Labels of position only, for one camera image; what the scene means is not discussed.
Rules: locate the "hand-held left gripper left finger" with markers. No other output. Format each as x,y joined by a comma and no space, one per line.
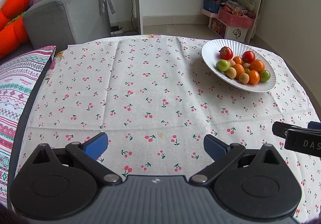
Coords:
96,145

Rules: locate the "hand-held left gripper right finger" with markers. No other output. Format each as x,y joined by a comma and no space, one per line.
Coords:
215,146

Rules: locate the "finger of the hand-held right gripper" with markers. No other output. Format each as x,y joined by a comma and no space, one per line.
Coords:
279,128

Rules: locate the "dark green tomato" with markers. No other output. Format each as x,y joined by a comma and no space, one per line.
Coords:
265,75

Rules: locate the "orange tomato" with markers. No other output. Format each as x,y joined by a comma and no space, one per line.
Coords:
237,60
254,77

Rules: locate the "tan longan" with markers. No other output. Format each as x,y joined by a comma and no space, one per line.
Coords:
230,73
246,65
232,63
243,78

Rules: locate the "round green tomato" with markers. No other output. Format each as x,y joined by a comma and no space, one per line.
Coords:
247,70

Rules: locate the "large mandarin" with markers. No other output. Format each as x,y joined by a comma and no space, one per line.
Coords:
257,65

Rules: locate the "small mandarin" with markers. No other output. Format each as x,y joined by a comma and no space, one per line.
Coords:
239,68

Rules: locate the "small red tomato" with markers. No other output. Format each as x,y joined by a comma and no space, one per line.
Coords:
248,57

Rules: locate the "oval light green tomato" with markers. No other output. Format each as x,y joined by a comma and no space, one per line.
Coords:
222,65

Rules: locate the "large red tomato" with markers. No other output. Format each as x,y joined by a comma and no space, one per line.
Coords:
226,54

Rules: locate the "white ribbed plate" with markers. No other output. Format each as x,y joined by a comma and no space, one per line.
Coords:
212,49

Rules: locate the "cherry print tablecloth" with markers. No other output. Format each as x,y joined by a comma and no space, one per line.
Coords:
150,88

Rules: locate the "floral under cloth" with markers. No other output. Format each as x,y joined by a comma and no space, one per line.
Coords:
54,63

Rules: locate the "patterned striped box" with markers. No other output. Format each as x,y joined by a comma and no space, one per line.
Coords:
15,88

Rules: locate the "white printed box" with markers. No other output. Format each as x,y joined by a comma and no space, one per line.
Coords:
220,29

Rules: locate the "power strip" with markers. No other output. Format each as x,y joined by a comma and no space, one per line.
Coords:
116,30

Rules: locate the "pink plastic basket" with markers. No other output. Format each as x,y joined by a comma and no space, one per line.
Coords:
235,20

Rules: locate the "pile of colourful packets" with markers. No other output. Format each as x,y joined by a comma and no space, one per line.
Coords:
235,6

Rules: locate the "pale green cloth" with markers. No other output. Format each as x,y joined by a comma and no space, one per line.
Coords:
247,1

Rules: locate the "grey sofa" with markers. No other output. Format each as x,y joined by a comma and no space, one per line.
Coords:
62,18

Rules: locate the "orange plush cushion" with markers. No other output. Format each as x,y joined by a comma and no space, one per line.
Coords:
12,35

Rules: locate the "blue storage bin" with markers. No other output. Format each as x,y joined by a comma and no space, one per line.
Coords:
212,6

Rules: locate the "white bookshelf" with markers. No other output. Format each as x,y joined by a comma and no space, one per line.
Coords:
137,0

